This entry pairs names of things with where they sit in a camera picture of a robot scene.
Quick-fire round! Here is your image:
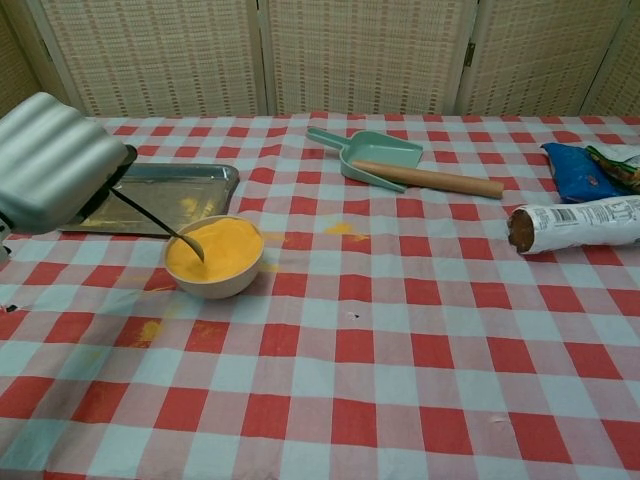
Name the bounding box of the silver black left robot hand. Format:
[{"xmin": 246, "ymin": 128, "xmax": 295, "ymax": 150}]
[{"xmin": 0, "ymin": 92, "xmax": 139, "ymax": 234}]

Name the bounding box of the dark metal spoon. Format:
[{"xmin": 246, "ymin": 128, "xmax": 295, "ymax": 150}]
[{"xmin": 108, "ymin": 187, "xmax": 206, "ymax": 264}]

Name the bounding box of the beige round bowl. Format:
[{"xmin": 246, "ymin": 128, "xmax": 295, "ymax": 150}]
[{"xmin": 163, "ymin": 214, "xmax": 265, "ymax": 300}]

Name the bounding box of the woven folding screen panel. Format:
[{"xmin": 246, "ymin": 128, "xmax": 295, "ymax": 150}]
[
  {"xmin": 14, "ymin": 0, "xmax": 269, "ymax": 119},
  {"xmin": 0, "ymin": 0, "xmax": 76, "ymax": 119},
  {"xmin": 257, "ymin": 0, "xmax": 479, "ymax": 117},
  {"xmin": 457, "ymin": 0, "xmax": 626, "ymax": 117},
  {"xmin": 582, "ymin": 0, "xmax": 640, "ymax": 119}
]

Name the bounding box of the rectangular metal tray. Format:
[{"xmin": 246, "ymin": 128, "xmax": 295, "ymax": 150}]
[{"xmin": 57, "ymin": 162, "xmax": 240, "ymax": 237}]

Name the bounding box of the mint green plastic scoop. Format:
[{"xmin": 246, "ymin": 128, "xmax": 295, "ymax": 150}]
[{"xmin": 306, "ymin": 126, "xmax": 425, "ymax": 194}]

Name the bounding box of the red white checkered tablecloth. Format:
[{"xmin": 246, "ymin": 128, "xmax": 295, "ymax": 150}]
[{"xmin": 0, "ymin": 110, "xmax": 640, "ymax": 480}]

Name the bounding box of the wooden rolling pin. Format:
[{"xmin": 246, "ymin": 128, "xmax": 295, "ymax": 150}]
[{"xmin": 352, "ymin": 159, "xmax": 505, "ymax": 200}]

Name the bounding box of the blue snack bag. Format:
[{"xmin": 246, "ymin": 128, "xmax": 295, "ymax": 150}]
[{"xmin": 541, "ymin": 142, "xmax": 631, "ymax": 205}]

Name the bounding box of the white rolled food package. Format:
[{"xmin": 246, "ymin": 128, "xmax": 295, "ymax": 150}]
[{"xmin": 507, "ymin": 195, "xmax": 640, "ymax": 256}]

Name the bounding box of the green white snack bag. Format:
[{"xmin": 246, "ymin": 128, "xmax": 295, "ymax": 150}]
[{"xmin": 584, "ymin": 144, "xmax": 640, "ymax": 196}]

